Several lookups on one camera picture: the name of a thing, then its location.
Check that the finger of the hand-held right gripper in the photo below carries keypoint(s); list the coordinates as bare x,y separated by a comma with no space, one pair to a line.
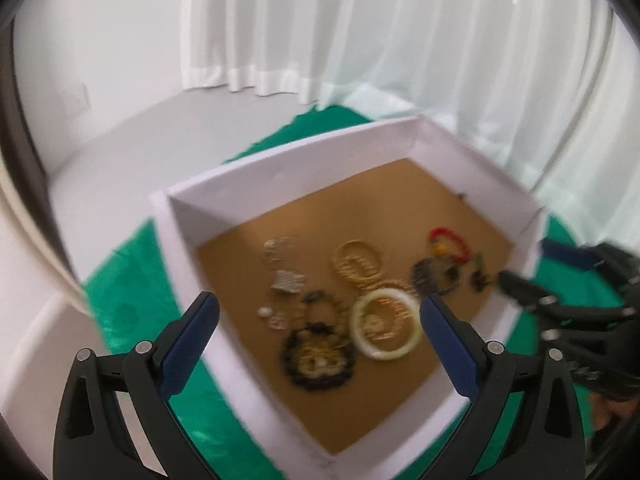
525,292
570,255

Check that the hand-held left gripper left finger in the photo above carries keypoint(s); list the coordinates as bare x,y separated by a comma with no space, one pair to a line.
190,345

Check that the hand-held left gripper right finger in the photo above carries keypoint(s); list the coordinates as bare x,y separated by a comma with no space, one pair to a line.
452,345

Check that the green jade pendant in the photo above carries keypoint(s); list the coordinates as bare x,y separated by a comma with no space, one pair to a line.
479,275

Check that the white box with cardboard bottom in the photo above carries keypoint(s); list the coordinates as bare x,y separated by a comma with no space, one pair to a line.
400,410

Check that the white jade bangle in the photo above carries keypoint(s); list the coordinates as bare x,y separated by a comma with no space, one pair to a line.
361,343

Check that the silver square pendant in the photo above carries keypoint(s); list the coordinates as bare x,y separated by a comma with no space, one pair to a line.
287,281

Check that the gold bangle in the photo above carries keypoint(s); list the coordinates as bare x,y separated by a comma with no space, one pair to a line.
341,260

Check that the green velvet cloth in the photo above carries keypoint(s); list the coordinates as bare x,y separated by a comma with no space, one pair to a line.
130,300

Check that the white curtain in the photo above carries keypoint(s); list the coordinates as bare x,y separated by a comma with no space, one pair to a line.
400,35

